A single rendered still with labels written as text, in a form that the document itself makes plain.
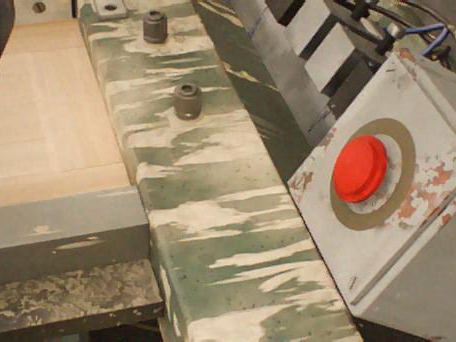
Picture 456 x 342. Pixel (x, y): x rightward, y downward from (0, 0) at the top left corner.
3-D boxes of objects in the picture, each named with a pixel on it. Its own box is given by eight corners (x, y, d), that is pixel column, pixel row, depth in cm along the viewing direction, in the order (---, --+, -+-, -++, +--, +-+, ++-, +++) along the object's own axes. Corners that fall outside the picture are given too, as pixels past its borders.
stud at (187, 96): (203, 120, 91) (204, 93, 89) (177, 124, 91) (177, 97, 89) (197, 105, 93) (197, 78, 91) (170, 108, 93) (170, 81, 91)
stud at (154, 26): (170, 44, 101) (169, 18, 99) (145, 47, 100) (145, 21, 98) (164, 31, 103) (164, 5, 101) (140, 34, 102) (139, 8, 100)
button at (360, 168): (415, 173, 57) (388, 162, 55) (370, 224, 58) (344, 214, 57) (386, 131, 59) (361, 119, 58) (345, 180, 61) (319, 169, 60)
